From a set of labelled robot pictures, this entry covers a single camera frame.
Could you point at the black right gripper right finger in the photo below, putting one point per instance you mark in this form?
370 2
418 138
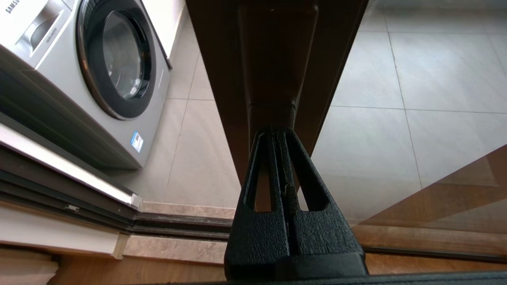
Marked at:
324 233

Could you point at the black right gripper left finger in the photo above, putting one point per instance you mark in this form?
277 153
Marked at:
257 237

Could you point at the brown-framed sliding glass door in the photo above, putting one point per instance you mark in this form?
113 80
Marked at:
222 59

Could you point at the brown-framed fixed glass door panel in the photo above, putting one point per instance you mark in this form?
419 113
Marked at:
447 198

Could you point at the white front-load washing machine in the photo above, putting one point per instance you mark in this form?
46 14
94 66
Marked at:
99 79

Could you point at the dark outer door frame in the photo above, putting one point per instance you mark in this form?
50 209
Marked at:
59 190

